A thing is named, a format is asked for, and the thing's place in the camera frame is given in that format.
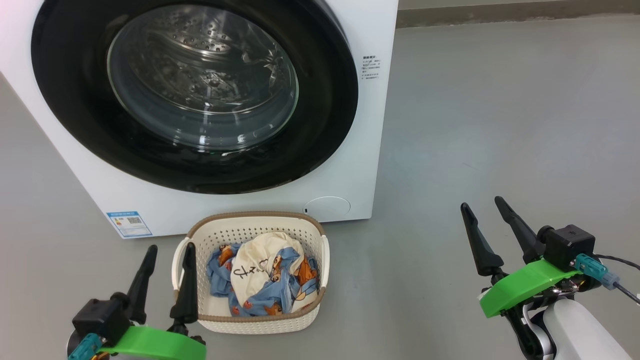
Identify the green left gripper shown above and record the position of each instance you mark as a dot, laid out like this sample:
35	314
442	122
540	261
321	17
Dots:
155	345

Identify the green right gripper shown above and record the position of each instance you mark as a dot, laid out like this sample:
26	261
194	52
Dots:
525	287

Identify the cream garment with black print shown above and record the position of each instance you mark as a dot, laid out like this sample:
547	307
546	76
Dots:
260	255

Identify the blue bear print garment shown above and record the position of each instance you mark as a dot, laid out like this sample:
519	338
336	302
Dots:
282	295

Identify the black round glass door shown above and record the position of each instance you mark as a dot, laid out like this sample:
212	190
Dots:
200	90

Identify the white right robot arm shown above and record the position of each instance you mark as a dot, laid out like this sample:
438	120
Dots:
580	335

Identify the cream perforated laundry basket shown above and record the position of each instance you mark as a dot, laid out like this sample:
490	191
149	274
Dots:
250	235

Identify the white front-load washing machine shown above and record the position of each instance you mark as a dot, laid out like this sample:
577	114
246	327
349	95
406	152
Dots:
372	150

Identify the blue energy label sticker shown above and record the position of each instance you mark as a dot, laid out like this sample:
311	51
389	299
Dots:
129	224

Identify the round white filter cover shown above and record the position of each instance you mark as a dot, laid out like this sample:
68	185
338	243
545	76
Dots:
327	209

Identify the small printed text label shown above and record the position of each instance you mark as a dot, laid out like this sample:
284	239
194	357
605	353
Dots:
371	67

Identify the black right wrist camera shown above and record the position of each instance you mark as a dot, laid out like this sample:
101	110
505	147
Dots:
570	245

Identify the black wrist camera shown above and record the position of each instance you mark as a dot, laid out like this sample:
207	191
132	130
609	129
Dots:
100	317
570	245

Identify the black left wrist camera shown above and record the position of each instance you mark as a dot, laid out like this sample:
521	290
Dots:
100	317

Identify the grey wall baseboard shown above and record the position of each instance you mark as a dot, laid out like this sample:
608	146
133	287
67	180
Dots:
500	14

